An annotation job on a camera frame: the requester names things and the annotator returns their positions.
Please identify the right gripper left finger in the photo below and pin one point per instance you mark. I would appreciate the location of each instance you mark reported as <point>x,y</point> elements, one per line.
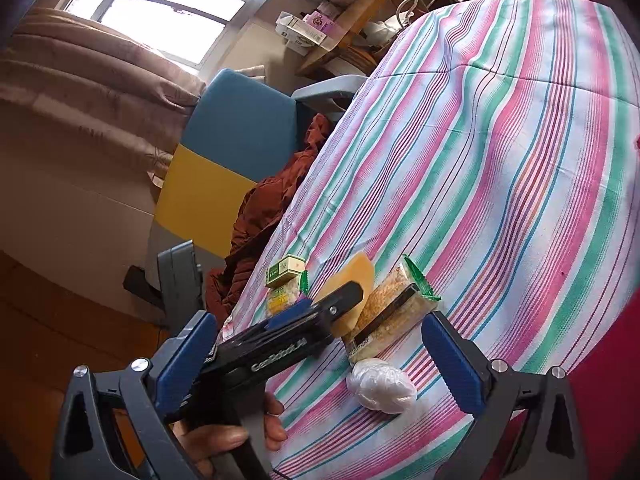
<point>115,425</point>

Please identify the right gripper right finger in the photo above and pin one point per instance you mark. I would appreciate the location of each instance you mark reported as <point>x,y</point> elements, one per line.
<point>525,425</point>

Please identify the yellow snack packet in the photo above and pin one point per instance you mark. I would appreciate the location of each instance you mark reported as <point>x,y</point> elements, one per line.
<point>285,295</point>

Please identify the green small carton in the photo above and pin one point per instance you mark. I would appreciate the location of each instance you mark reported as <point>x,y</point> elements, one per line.
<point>284,270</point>

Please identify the white plastic bag bundle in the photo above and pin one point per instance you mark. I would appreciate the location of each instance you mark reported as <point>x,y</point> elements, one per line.
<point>381,387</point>

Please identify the small yellow sponge block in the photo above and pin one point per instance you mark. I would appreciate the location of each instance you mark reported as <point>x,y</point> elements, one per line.
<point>350,287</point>

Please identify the cracker pack green ends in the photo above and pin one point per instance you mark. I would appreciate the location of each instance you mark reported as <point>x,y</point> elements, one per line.
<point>397,304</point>

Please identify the person's left hand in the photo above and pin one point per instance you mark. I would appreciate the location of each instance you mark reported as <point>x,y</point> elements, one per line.
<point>201,444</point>

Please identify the rust red quilted blanket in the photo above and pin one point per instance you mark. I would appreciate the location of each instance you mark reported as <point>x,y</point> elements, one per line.
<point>261,210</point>

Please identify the grey chair armrest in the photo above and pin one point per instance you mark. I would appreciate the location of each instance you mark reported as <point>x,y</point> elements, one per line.
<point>332,95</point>

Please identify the striped bed sheet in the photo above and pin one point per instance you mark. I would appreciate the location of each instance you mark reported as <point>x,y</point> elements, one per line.
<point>496,147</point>

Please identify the pink curtain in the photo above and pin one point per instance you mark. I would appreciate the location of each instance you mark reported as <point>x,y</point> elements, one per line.
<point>80,74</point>

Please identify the white carton on desk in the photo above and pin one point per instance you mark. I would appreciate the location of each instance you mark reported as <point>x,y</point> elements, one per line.
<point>296,31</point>

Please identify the wooden desk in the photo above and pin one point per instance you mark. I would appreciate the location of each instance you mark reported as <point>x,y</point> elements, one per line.
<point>347,26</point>

